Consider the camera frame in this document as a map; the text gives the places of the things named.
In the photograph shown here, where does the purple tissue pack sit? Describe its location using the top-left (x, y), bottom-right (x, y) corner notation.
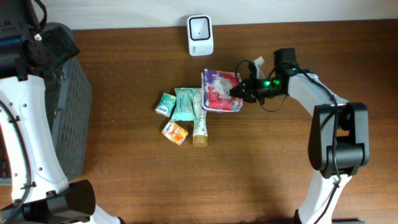
top-left (201, 69), bottom-right (243, 113)

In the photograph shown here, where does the mint green wipes pack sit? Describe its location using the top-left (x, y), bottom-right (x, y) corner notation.
top-left (172, 88), bottom-right (196, 121)

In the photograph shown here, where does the white Pantene tube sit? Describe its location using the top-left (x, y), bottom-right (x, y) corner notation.
top-left (193, 88), bottom-right (208, 147)

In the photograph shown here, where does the small teal tissue pack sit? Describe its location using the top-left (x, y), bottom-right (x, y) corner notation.
top-left (155, 93), bottom-right (177, 118)

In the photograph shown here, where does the small orange tissue pack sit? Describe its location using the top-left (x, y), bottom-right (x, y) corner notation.
top-left (162, 120), bottom-right (188, 146)

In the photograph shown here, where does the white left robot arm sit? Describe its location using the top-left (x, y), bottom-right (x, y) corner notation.
top-left (1, 1), bottom-right (122, 223)

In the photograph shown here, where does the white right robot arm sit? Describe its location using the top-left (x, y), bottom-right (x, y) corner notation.
top-left (230, 48), bottom-right (370, 223)

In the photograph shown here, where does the white barcode scanner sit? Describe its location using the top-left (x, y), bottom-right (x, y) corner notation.
top-left (187, 15), bottom-right (214, 57)

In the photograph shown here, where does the dark grey plastic basket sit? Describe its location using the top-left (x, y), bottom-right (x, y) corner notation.
top-left (45, 57), bottom-right (93, 180)

